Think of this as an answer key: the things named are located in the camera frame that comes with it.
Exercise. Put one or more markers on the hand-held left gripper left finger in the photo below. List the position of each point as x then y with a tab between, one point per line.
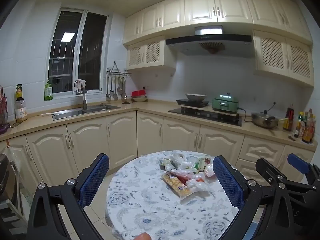
93	180

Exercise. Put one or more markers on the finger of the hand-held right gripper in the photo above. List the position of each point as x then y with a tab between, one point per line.
298	163
265	167

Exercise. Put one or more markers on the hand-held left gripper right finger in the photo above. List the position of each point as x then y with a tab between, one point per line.
228	182

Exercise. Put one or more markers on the yellow orange snack packet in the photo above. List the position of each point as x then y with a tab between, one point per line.
176	183

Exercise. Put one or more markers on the person's left hand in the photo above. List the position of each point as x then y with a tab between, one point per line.
143	237

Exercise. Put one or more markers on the green white printed bag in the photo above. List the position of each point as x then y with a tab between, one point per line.
203	163

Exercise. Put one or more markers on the pile of plastic snack packets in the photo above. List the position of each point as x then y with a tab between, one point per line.
197	185

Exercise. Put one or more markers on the large cooking oil bottle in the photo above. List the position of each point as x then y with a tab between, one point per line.
308	130

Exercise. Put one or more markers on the yellow cap bottle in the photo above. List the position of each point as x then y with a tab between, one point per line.
298	127

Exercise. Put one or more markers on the dark soy sauce bottle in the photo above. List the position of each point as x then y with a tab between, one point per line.
288	120

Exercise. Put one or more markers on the cream base cabinets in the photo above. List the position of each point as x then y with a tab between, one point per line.
120	135

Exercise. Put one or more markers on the steel sink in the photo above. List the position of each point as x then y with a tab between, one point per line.
67	113

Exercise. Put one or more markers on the black gas hob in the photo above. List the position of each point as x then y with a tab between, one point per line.
200	116

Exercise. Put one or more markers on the green electric cooking pot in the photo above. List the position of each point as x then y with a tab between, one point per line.
225	103

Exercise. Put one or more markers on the steel faucet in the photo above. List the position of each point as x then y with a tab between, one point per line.
84	100

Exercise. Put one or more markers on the steel spatula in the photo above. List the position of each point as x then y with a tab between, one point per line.
115	96

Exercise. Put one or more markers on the small steel ladle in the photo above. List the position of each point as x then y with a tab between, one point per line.
112	90

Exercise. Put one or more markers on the beige bowl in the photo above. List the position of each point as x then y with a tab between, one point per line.
139	99

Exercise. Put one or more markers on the steel skimmer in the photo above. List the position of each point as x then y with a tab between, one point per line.
120	87

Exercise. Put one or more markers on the pink cloth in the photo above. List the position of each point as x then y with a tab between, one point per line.
81	83

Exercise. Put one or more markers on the red lidded bowl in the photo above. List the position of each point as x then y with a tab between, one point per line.
138	93

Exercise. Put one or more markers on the green dish soap bottle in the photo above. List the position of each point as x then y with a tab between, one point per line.
48	92

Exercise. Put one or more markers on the glass jar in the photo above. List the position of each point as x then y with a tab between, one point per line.
21	111

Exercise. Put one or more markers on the purple chopstick holder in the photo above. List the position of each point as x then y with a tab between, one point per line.
4	128

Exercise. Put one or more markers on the large lattice door cabinet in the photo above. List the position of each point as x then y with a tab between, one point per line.
282	55

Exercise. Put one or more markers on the sauce bottle yellow label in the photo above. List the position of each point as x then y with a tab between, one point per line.
19	92

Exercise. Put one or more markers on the bundle of red chopsticks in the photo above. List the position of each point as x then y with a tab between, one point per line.
3	105

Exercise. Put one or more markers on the sliding window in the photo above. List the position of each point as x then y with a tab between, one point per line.
92	50

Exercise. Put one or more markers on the small lattice door cabinet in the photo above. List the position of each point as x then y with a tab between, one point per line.
150	52

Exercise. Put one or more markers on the range hood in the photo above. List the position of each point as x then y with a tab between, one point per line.
210	38

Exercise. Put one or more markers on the cream upper cabinets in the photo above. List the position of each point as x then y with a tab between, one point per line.
200	7

